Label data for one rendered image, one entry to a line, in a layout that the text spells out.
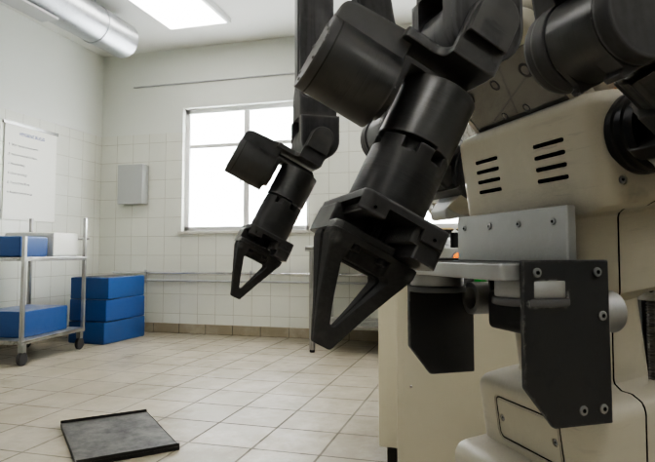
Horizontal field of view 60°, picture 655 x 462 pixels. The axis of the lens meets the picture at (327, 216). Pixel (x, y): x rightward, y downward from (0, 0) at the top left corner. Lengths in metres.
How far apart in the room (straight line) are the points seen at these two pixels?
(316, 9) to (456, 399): 1.04
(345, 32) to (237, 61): 5.76
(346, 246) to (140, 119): 6.20
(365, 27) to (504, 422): 0.55
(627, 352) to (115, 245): 6.08
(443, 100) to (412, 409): 1.23
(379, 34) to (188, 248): 5.70
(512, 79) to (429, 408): 1.03
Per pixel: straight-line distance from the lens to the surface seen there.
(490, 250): 0.74
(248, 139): 0.82
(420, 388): 1.55
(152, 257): 6.29
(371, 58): 0.40
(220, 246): 5.90
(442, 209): 0.91
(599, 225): 0.70
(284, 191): 0.81
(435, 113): 0.41
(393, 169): 0.39
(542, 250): 0.66
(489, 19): 0.43
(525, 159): 0.72
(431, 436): 1.58
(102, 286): 5.58
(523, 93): 0.72
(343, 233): 0.37
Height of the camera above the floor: 0.83
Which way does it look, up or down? 4 degrees up
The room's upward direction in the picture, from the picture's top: straight up
